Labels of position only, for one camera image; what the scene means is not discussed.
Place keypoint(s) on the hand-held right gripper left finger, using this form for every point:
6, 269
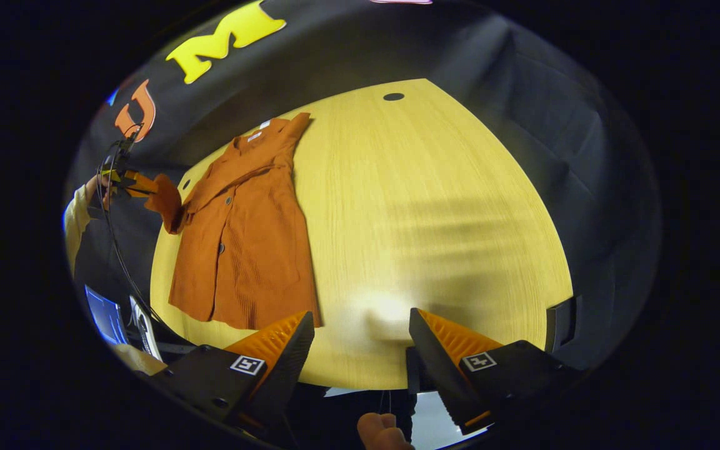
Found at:
285, 369

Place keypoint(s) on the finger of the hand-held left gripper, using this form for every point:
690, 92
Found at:
142, 185

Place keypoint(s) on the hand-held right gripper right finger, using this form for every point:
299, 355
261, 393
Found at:
438, 375

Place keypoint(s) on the silver laptop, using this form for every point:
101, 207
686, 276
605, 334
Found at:
107, 315

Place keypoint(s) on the black backdrop cloth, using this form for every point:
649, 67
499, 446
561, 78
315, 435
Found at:
347, 50

